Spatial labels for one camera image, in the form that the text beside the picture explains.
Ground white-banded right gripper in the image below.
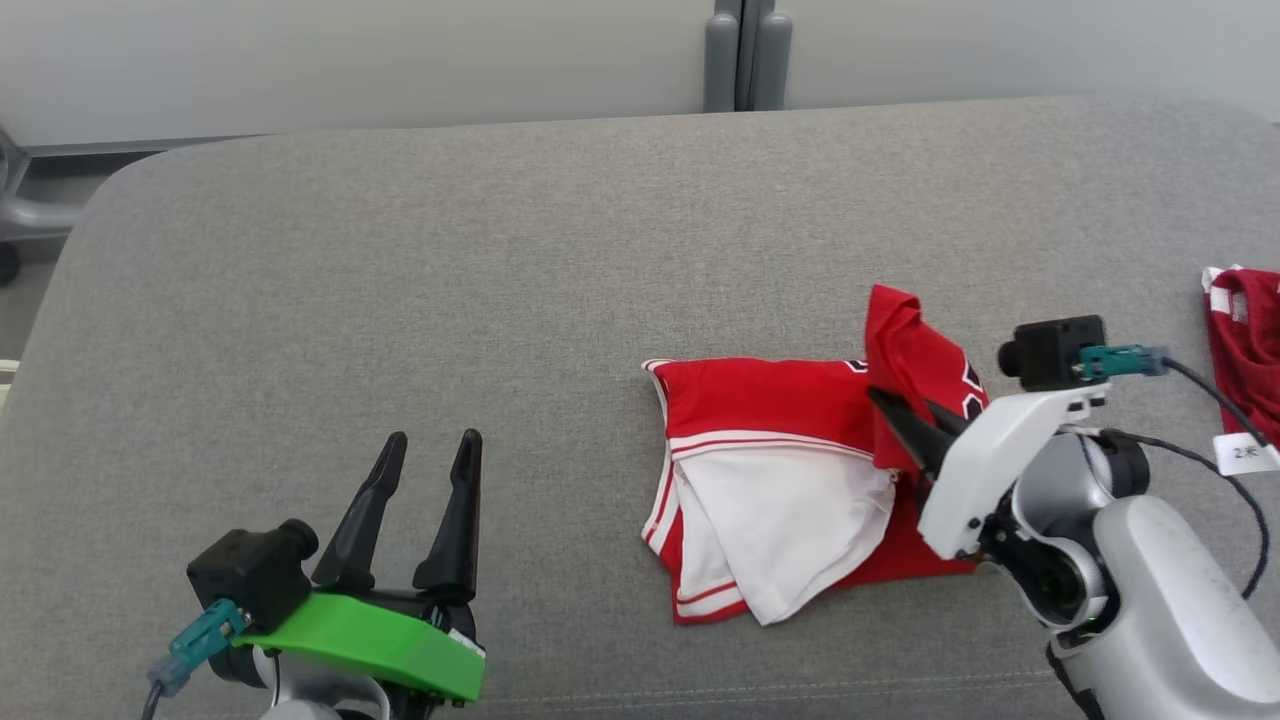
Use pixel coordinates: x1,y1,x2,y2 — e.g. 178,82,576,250
868,385,1111,561

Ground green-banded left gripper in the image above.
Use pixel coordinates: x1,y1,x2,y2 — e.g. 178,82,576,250
235,429,488,703

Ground red white jersey shirt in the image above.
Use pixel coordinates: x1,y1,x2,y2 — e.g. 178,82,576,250
641,284,991,627

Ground red white-striped shorts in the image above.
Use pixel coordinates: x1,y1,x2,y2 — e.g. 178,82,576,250
1202,265,1280,451

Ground grey fabric sofa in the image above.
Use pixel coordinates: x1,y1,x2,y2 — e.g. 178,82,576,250
0,95,1280,720

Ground grey metal chair base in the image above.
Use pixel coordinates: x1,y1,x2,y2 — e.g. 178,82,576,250
0,125,88,287

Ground teal right camera connector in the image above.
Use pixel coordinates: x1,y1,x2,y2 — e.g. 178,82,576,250
1078,344,1169,383

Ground teal camera connector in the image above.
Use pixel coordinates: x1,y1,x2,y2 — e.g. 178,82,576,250
148,598,251,697
1078,344,1169,383

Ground teal left camera connector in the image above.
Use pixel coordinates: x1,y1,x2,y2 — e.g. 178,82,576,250
148,598,251,697

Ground black right camera cable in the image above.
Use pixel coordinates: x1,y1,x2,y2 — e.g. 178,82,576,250
1160,357,1273,446

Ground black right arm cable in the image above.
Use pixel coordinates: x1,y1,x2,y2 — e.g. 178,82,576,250
1095,428,1271,601

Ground white cable tag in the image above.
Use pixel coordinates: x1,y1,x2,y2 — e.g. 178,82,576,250
1213,432,1280,477

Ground grey partition post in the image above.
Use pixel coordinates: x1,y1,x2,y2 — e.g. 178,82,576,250
703,0,794,113

